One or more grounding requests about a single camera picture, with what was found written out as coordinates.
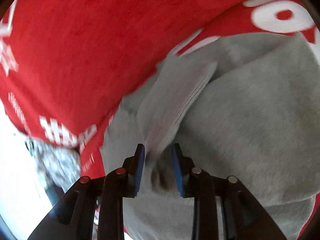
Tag red blanket white lettering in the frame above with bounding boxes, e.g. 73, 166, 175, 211
80, 0, 320, 240

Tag red plush pillow white characters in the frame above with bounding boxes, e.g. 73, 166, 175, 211
0, 0, 293, 151

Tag grey sweatshirt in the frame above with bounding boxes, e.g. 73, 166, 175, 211
99, 31, 320, 240

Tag light patterned fabric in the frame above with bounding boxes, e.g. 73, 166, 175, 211
25, 138, 81, 192

